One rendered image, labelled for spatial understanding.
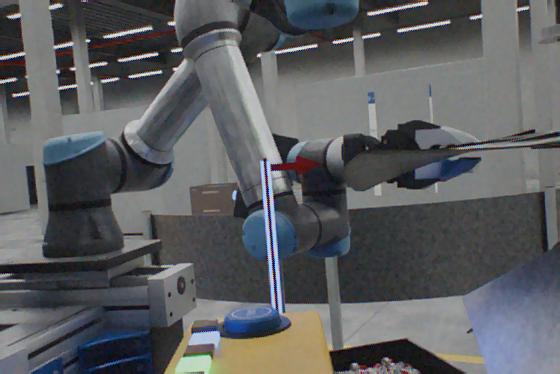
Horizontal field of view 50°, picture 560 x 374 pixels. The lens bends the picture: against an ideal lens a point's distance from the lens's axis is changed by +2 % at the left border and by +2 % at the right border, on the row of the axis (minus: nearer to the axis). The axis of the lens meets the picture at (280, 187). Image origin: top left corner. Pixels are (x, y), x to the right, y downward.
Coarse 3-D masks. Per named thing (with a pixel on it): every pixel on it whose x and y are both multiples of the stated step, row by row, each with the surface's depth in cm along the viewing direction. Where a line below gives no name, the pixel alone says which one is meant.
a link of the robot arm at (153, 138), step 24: (264, 24) 101; (240, 48) 103; (264, 48) 107; (192, 72) 109; (168, 96) 113; (192, 96) 111; (144, 120) 118; (168, 120) 115; (192, 120) 117; (120, 144) 120; (144, 144) 119; (168, 144) 119; (144, 168) 121; (168, 168) 128; (120, 192) 123
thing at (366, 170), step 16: (464, 144) 68; (480, 144) 65; (496, 144) 62; (512, 144) 61; (528, 144) 61; (544, 144) 61; (352, 160) 62; (368, 160) 62; (384, 160) 63; (400, 160) 65; (416, 160) 68; (432, 160) 72; (352, 176) 71; (368, 176) 73; (384, 176) 75
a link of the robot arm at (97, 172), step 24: (48, 144) 111; (72, 144) 110; (96, 144) 113; (48, 168) 112; (72, 168) 110; (96, 168) 113; (120, 168) 117; (48, 192) 112; (72, 192) 111; (96, 192) 113
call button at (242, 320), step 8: (232, 312) 43; (240, 312) 43; (248, 312) 42; (256, 312) 42; (264, 312) 42; (272, 312) 42; (224, 320) 42; (232, 320) 41; (240, 320) 41; (248, 320) 41; (256, 320) 41; (264, 320) 41; (272, 320) 41; (232, 328) 41; (240, 328) 41; (248, 328) 40; (256, 328) 40; (264, 328) 41
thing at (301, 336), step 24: (312, 312) 45; (240, 336) 40; (264, 336) 40; (288, 336) 39; (312, 336) 39; (216, 360) 36; (240, 360) 36; (264, 360) 35; (288, 360) 35; (312, 360) 35
